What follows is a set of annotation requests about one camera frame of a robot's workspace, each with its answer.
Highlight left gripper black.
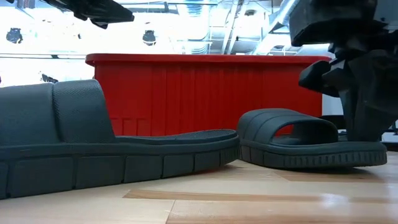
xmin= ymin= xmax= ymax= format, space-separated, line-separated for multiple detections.
xmin=42 ymin=0 xmax=136 ymax=30

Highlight red plastic bin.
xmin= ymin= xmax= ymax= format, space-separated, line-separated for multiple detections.
xmin=85 ymin=52 xmax=332 ymax=137

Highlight black dome ceiling camera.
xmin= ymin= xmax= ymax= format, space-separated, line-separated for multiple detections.
xmin=142 ymin=29 xmax=157 ymax=47

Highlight black ceiling fixture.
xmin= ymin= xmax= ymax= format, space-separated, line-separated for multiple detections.
xmin=41 ymin=73 xmax=59 ymax=84
xmin=5 ymin=27 xmax=24 ymax=45

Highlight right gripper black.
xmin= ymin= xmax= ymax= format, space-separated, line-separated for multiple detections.
xmin=298 ymin=29 xmax=398 ymax=142

